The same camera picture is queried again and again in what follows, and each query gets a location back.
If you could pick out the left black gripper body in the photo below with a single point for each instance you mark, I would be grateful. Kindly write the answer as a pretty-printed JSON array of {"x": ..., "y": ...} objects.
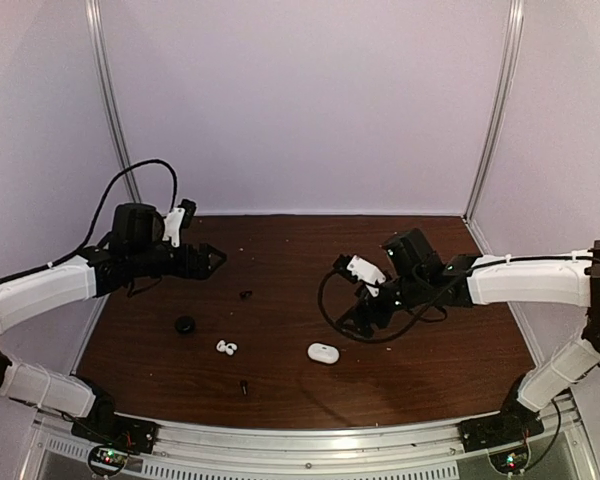
[{"x": 146, "y": 264}]

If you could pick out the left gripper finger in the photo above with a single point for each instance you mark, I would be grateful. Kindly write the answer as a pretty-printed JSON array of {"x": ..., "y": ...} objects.
[
  {"x": 205, "y": 269},
  {"x": 209, "y": 255}
]

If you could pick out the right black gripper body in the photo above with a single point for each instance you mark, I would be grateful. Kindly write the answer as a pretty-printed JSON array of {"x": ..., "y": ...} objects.
[{"x": 408, "y": 295}]

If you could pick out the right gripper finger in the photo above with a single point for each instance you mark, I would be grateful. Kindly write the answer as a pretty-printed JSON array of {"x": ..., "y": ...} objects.
[
  {"x": 354, "y": 320},
  {"x": 376, "y": 321}
]

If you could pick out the white earbud charging case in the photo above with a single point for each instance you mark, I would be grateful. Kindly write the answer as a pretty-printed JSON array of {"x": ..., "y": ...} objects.
[{"x": 323, "y": 353}]

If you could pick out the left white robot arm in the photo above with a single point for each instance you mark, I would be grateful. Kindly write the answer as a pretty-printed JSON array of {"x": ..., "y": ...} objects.
[{"x": 142, "y": 243}]

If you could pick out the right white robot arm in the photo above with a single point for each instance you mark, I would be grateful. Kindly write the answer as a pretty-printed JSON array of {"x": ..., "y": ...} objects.
[{"x": 423, "y": 282}]

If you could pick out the black round cap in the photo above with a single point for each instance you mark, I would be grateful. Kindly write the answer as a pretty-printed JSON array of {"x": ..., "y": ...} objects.
[{"x": 185, "y": 325}]

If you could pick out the right circuit board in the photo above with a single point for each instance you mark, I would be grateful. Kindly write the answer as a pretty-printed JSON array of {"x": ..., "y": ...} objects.
[{"x": 510, "y": 461}]

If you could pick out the circuit board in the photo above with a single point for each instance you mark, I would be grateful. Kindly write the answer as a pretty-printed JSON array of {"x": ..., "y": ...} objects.
[
  {"x": 104, "y": 460},
  {"x": 510, "y": 461}
]

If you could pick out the left circuit board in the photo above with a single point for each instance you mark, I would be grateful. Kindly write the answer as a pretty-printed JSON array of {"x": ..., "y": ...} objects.
[{"x": 104, "y": 460}]

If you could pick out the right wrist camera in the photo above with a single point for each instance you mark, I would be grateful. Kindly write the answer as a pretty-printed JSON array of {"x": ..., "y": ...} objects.
[{"x": 356, "y": 269}]

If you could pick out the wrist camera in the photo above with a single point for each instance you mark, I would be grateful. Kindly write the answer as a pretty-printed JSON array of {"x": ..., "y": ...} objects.
[
  {"x": 356, "y": 269},
  {"x": 178, "y": 219}
]

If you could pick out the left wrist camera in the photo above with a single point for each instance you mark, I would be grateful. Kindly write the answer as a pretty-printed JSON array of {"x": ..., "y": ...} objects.
[{"x": 178, "y": 219}]

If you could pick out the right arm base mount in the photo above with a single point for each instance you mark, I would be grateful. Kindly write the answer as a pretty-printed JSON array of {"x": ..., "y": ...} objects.
[{"x": 512, "y": 423}]

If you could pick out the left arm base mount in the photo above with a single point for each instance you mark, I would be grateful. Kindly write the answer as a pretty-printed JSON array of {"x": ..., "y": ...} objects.
[{"x": 104, "y": 425}]

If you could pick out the aluminium front rail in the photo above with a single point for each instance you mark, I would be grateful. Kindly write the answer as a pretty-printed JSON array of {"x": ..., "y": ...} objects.
[{"x": 430, "y": 450}]

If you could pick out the left aluminium frame post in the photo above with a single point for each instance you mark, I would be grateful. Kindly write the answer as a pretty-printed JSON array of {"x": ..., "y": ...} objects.
[{"x": 105, "y": 81}]

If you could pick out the aluminium frame post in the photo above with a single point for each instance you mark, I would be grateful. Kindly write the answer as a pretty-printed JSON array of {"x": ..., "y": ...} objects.
[
  {"x": 509, "y": 61},
  {"x": 105, "y": 81}
]

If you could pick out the right aluminium frame post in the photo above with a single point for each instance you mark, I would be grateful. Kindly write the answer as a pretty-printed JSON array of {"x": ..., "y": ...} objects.
[{"x": 509, "y": 61}]

